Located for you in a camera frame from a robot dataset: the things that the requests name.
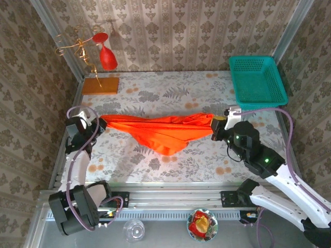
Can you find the teal plastic basket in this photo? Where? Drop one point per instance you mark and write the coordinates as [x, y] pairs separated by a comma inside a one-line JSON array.
[[258, 82]]

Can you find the aluminium side rail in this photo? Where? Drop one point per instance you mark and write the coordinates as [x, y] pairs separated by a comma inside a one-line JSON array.
[[280, 118], [77, 93]]

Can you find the grey metal shelf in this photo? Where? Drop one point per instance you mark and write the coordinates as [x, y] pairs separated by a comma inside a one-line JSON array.
[[168, 232]]

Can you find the clear drinking glass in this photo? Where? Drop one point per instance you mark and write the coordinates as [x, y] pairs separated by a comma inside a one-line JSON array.
[[134, 230]]

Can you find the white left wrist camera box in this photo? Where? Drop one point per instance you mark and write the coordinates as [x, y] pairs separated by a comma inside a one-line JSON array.
[[83, 116]]

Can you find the aluminium mounting rail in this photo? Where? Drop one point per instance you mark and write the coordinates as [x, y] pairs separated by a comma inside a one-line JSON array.
[[175, 199]]

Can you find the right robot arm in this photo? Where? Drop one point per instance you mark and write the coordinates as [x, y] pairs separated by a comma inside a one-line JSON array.
[[289, 188]]

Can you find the aluminium frame post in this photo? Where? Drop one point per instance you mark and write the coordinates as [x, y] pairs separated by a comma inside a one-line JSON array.
[[49, 23], [295, 25]]

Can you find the patterned plate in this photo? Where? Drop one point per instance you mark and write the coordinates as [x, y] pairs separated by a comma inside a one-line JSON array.
[[213, 227]]

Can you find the red toy fruit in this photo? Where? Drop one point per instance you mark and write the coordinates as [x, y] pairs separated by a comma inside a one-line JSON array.
[[195, 230], [201, 214]]

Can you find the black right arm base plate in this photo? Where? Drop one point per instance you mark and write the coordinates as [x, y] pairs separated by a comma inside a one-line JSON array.
[[227, 199]]

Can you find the black base connector box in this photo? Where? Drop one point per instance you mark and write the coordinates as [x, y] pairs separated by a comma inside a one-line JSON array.
[[103, 214], [247, 216]]

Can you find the orange wooden stand base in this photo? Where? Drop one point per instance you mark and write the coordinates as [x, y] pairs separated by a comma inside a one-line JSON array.
[[108, 86]]

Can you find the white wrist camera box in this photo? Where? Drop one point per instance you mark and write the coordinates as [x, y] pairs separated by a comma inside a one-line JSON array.
[[83, 116], [232, 117]]

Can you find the red wine glass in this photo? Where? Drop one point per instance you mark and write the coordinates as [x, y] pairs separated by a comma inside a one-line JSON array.
[[107, 59]]

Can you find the orange t-shirt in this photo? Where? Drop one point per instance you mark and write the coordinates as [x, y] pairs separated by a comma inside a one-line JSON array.
[[160, 131]]

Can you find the floral print tablecloth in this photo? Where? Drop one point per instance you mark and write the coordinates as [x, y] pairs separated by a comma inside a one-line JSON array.
[[155, 165]]

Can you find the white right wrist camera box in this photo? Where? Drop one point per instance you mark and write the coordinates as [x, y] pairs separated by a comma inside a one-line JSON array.
[[232, 117]]

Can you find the yellow toy fruit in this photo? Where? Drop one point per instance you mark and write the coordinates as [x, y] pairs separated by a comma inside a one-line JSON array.
[[203, 223]]

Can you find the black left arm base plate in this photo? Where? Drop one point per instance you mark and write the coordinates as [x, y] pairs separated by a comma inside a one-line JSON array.
[[121, 199]]

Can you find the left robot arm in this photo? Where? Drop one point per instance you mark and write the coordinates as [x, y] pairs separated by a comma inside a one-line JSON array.
[[77, 168]]

